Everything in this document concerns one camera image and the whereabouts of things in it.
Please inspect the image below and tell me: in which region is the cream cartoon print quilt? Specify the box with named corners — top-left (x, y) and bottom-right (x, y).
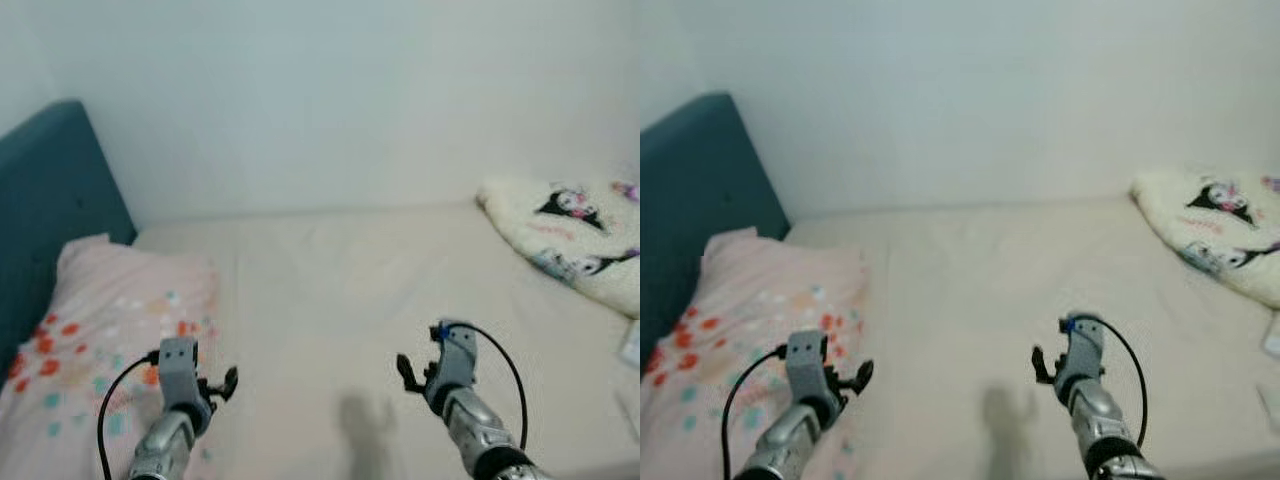
top-left (476, 177), bottom-right (641, 319)
top-left (1132, 168), bottom-right (1280, 311)

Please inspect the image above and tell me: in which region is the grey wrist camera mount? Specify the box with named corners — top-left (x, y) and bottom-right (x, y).
top-left (157, 337), bottom-right (202, 413)
top-left (432, 320), bottom-right (479, 393)
top-left (786, 330), bottom-right (831, 406)
top-left (1062, 312), bottom-right (1106, 386)

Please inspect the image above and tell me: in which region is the cream sheeted bed mattress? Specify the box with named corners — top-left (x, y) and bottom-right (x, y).
top-left (130, 205), bottom-right (641, 480)
top-left (785, 197), bottom-right (1280, 480)

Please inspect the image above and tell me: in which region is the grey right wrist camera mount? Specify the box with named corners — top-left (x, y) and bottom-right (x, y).
top-left (432, 320), bottom-right (479, 393)
top-left (1062, 312), bottom-right (1106, 386)

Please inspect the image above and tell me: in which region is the pink patterned pillow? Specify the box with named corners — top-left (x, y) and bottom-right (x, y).
top-left (640, 228), bottom-right (869, 480)
top-left (0, 234), bottom-right (221, 480)

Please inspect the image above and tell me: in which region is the teal bed frame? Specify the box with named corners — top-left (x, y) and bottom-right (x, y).
top-left (640, 92), bottom-right (791, 371)
top-left (0, 98), bottom-right (138, 381)

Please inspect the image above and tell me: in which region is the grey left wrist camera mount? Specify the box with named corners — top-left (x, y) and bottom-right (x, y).
top-left (786, 330), bottom-right (831, 406)
top-left (157, 337), bottom-right (202, 413)

